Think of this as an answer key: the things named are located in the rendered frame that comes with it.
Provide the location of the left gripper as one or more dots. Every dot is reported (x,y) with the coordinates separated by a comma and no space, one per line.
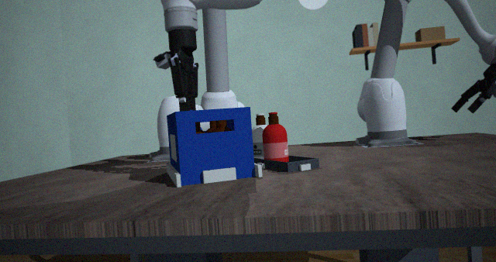
(486,86)

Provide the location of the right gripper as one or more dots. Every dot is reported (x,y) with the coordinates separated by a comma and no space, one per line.
(183,68)

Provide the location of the brown bottle with cream cap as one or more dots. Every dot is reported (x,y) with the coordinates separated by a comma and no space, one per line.
(221,126)

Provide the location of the brown bottle with white cap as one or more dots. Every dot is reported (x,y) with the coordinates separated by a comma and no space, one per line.
(212,126)
(198,128)

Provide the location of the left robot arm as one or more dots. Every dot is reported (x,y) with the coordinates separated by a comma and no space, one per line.
(382,101)

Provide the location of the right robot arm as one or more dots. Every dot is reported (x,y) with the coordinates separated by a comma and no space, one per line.
(182,14)

